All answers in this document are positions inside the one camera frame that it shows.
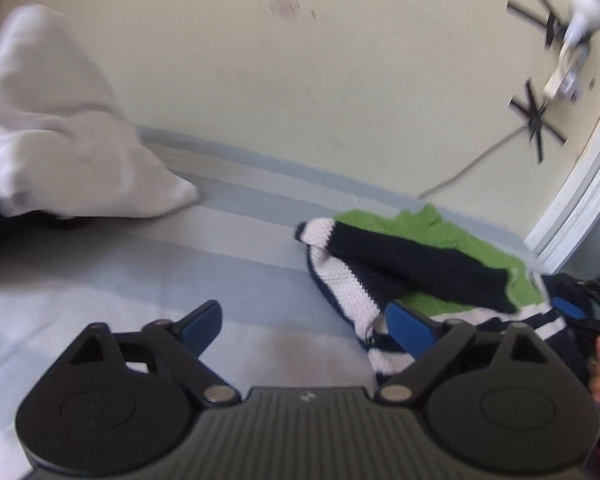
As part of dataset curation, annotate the black tape cross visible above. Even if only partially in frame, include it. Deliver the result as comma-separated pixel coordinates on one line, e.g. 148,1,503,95
506,0,567,52
510,79,569,164

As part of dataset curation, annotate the white cloth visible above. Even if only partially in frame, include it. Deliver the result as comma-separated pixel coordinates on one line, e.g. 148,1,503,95
0,4,201,220

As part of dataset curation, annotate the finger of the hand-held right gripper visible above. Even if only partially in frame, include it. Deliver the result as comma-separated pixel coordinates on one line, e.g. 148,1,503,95
551,296,600,335

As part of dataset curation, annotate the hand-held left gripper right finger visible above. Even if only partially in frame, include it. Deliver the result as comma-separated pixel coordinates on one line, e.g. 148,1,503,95
377,301,551,406

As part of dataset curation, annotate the grey wall cable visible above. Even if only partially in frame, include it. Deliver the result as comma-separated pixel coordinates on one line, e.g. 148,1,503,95
417,127,531,200

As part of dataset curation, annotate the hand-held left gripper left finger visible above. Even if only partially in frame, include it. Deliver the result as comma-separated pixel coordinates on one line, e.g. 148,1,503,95
69,300,242,407

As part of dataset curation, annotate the navy white green knit sweater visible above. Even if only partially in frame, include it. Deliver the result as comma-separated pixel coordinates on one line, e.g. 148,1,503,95
294,204,588,382

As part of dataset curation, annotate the white wall lamp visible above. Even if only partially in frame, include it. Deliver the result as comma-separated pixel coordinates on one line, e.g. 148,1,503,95
542,0,600,102

